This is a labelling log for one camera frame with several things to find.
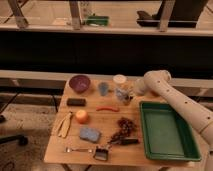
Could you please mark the light blue towel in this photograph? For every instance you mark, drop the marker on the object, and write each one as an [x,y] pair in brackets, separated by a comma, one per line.
[121,94]

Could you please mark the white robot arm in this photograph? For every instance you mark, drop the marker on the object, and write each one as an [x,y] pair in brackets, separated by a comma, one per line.
[199,117]

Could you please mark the blue plastic cup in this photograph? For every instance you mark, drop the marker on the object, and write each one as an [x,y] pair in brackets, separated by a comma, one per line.
[103,88]

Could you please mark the white cup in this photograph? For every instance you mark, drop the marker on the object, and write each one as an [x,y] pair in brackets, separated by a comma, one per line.
[119,80]

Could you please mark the red chili pepper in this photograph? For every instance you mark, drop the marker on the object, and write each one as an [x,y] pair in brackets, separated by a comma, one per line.
[109,108]

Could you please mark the purple bowl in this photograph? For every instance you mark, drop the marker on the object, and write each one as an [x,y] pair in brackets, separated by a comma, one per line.
[79,83]

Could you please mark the wooden table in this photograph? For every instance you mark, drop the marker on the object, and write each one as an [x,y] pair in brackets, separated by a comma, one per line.
[106,122]

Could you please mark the orange apple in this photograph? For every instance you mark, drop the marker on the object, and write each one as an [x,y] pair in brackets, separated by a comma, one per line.
[81,116]

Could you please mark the bunch of dark grapes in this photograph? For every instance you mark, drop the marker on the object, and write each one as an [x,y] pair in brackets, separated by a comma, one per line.
[126,127]

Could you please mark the blue sponge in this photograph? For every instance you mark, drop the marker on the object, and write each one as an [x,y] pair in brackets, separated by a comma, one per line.
[89,134]

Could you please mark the yellow banana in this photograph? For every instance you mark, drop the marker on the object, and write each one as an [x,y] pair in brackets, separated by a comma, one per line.
[64,125]

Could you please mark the green box on shelf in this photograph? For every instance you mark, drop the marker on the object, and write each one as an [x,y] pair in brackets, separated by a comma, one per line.
[97,20]

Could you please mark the silver fork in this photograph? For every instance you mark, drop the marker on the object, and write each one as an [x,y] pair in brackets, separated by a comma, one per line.
[69,150]

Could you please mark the green plastic tray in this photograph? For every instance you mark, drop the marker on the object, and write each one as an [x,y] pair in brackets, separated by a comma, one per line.
[166,135]

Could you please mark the black handled tool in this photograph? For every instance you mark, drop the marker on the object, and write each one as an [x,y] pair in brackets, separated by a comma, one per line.
[128,141]

